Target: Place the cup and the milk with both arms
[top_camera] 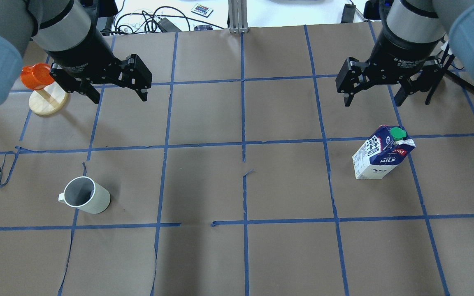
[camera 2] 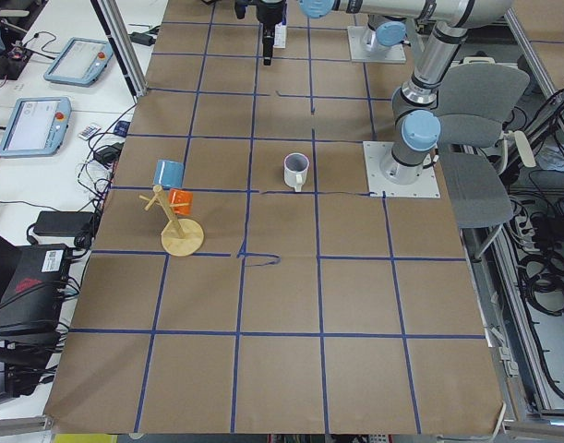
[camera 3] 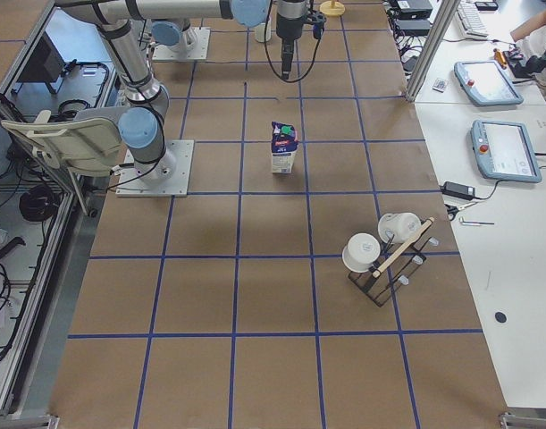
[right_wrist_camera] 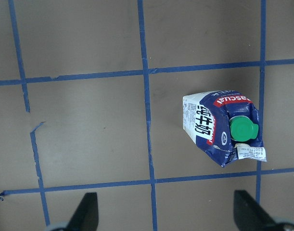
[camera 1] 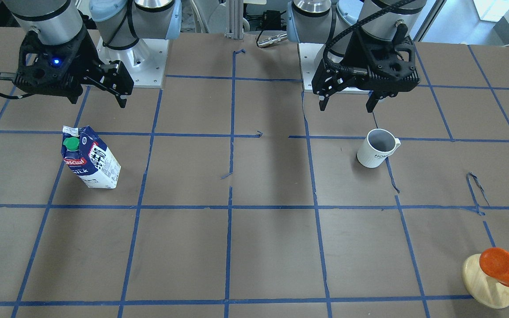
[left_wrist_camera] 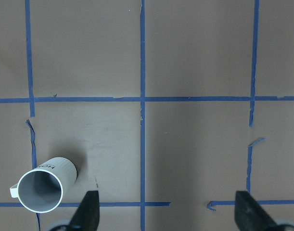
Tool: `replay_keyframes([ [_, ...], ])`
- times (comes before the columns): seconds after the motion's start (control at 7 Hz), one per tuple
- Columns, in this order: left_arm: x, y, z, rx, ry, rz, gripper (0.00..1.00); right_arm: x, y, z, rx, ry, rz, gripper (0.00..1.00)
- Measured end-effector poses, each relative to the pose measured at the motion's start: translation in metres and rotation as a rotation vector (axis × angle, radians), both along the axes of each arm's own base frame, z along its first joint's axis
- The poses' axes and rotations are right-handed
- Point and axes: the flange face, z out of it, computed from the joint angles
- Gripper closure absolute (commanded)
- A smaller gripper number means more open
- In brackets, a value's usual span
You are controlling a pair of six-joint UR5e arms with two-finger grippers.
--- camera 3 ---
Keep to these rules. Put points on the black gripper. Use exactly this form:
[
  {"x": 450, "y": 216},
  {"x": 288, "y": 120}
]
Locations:
[{"x": 286, "y": 26}]

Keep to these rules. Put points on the white ribbed HOME mug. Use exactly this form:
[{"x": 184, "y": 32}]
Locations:
[{"x": 263, "y": 32}]

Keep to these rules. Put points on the blue white milk carton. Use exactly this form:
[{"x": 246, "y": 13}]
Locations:
[{"x": 284, "y": 145}]

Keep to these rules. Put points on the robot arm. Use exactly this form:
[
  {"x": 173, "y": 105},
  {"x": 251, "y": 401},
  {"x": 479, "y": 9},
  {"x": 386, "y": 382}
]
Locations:
[
  {"x": 141, "y": 125},
  {"x": 176, "y": 34}
]

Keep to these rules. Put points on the white cup on rack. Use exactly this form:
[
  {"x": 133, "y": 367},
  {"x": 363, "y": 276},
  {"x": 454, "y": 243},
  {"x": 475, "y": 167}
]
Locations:
[
  {"x": 399, "y": 227},
  {"x": 361, "y": 252}
]

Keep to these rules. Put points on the white keyboard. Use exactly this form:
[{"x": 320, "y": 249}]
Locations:
[{"x": 468, "y": 19}]

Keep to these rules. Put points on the far teach pendant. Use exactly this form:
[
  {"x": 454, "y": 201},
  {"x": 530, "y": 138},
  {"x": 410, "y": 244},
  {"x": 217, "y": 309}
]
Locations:
[{"x": 486, "y": 83}]

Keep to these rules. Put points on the teach pendant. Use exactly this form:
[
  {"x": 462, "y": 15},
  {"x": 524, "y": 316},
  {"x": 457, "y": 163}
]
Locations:
[
  {"x": 486, "y": 83},
  {"x": 503, "y": 151}
]

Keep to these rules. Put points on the grey office chair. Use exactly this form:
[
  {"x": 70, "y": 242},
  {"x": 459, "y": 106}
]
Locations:
[{"x": 88, "y": 147}]

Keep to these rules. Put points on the black power adapter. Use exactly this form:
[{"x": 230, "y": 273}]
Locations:
[{"x": 457, "y": 190}]

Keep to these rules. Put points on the near teach pendant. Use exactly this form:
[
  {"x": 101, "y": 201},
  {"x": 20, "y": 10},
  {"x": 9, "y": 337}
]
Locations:
[{"x": 503, "y": 151}]

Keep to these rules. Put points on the hex key tool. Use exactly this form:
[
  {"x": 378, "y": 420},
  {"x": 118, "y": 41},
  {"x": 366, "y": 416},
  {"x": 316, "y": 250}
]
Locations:
[{"x": 466, "y": 222}]

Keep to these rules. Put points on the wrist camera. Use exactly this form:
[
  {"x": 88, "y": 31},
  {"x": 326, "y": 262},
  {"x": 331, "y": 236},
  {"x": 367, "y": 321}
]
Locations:
[{"x": 316, "y": 20}]

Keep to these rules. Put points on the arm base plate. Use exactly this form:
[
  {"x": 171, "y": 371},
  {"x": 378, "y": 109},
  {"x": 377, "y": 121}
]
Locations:
[
  {"x": 197, "y": 53},
  {"x": 169, "y": 178}
]

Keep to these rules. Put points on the aluminium frame post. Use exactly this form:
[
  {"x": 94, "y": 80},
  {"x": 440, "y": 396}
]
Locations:
[{"x": 443, "y": 18}]

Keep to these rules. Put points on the black wire cup rack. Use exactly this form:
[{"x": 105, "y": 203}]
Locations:
[{"x": 395, "y": 266}]

